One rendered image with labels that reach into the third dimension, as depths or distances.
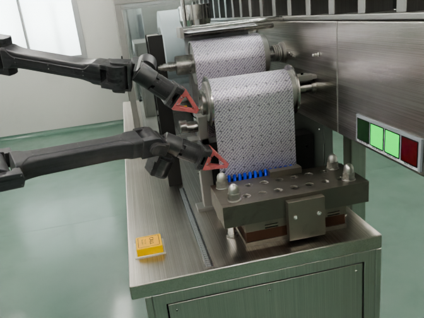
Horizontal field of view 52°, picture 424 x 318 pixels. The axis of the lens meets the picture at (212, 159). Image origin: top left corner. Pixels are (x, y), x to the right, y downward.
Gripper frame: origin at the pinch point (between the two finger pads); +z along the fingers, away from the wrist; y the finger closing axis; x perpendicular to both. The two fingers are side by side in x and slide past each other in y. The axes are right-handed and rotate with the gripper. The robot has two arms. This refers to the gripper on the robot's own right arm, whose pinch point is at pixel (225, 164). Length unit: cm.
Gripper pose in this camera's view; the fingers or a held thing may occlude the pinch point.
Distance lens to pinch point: 126.9
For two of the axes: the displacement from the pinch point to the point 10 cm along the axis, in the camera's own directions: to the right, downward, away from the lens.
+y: 2.0, 3.0, -9.3
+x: 4.0, -8.9, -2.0
